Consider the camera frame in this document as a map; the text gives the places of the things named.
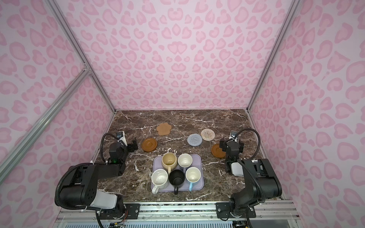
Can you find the beige ceramic mug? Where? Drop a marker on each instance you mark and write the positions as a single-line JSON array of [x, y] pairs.
[[169, 162]]

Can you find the paw shaped cork coaster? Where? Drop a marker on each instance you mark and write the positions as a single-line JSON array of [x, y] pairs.
[[164, 129]]

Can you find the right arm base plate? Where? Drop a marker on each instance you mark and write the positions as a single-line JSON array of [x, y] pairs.
[[226, 210]]

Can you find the white mug blue handle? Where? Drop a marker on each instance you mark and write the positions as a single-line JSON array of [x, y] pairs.
[[193, 175]]

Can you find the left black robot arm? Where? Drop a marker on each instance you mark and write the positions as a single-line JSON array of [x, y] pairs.
[[78, 187]]

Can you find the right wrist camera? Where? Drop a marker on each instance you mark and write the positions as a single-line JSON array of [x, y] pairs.
[[233, 136]]

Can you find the small white cup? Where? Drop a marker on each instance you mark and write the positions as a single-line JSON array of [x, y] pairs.
[[185, 160]]

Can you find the white mug with handle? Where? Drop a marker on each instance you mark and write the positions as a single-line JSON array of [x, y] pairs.
[[159, 179]]

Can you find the blue woven round coaster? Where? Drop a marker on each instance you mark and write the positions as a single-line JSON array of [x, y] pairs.
[[194, 140]]

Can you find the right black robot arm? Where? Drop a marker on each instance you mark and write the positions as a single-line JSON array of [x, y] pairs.
[[261, 182]]

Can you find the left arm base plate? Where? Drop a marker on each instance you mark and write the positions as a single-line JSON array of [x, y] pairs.
[[127, 211]]

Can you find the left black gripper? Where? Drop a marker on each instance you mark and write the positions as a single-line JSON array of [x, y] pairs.
[[132, 146]]

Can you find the aluminium front rail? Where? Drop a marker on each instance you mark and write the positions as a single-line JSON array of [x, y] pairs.
[[205, 214]]

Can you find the lavender silicone tray mat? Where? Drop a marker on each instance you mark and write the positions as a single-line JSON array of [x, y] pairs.
[[197, 162]]

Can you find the multicolour woven round coaster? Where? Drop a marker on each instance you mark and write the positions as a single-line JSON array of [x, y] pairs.
[[207, 134]]

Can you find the black mug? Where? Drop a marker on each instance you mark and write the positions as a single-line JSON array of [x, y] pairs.
[[176, 179]]

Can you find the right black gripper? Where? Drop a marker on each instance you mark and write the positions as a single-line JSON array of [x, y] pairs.
[[231, 145]]

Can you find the brown wooden saucer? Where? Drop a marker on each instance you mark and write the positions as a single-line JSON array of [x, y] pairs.
[[149, 144], [217, 151]]

